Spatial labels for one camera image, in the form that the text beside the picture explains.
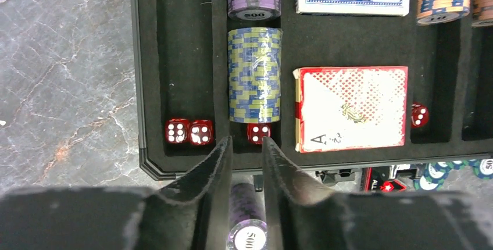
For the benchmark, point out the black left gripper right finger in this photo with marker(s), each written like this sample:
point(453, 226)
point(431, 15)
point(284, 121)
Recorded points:
point(303, 213)

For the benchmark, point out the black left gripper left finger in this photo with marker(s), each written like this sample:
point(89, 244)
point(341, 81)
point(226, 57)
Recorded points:
point(189, 213)

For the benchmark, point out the green yellow blue chip stack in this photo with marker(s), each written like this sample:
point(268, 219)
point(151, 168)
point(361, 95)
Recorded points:
point(254, 74)

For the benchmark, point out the black red all-in triangle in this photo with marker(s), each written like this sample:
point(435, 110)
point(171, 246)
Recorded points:
point(378, 179)

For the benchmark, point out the red die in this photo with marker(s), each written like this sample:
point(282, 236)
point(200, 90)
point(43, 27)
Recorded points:
point(176, 130)
point(201, 132)

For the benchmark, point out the red die far left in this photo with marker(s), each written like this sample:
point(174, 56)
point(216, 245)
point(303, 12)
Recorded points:
point(176, 130)

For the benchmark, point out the red die middle slot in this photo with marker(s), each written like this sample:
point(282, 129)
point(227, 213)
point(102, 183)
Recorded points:
point(256, 132)

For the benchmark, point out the red die slot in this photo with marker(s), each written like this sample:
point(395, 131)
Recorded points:
point(256, 132)
point(419, 115)

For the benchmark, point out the red playing card deck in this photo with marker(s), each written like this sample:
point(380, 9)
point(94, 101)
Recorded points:
point(344, 108)

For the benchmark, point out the black poker case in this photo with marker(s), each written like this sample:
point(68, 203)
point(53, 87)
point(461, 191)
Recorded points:
point(180, 51)

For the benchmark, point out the red die right slot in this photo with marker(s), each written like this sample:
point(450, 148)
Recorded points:
point(419, 115)

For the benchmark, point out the green 50 chip lower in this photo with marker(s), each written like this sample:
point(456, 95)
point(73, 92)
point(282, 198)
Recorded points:
point(483, 169)

